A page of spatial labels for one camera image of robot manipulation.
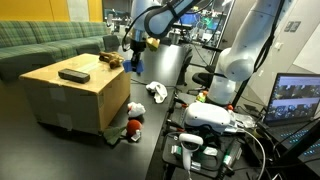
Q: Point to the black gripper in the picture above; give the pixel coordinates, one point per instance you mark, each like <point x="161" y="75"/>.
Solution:
<point x="137" y="46"/>

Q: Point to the brown plush dog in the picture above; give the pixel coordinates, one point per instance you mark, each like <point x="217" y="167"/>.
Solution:
<point x="112" y="58"/>

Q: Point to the white terry towel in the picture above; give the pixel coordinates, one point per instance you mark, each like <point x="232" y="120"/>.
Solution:
<point x="159" y="90"/>

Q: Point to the white cloth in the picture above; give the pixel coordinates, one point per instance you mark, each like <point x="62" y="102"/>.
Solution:
<point x="136" y="109"/>

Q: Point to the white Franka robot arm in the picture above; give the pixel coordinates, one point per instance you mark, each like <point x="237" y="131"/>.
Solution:
<point x="246" y="56"/>

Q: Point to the large cardboard box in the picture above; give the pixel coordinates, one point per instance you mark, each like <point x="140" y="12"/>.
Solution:
<point x="83" y="96"/>

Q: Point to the small black lounge chair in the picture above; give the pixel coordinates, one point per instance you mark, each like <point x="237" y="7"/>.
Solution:
<point x="111" y="41"/>

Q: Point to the black office chair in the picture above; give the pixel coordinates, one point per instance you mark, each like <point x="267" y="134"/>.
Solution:
<point x="200" y="78"/>

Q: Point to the green yellow bottle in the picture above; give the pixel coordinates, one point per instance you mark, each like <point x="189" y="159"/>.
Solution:
<point x="201" y="97"/>

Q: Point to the white VR headset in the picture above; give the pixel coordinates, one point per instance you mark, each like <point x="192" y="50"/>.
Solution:
<point x="206" y="116"/>

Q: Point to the white VR controller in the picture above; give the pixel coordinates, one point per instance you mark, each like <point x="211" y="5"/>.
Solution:
<point x="188" y="146"/>

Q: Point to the green plaid sofa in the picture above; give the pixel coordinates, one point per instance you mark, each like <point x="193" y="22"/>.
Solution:
<point x="36" y="43"/>

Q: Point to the open black laptop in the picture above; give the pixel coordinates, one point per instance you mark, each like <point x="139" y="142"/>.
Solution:
<point x="293" y="110"/>

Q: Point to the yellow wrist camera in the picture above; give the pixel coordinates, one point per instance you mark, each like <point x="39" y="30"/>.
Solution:
<point x="153" y="43"/>

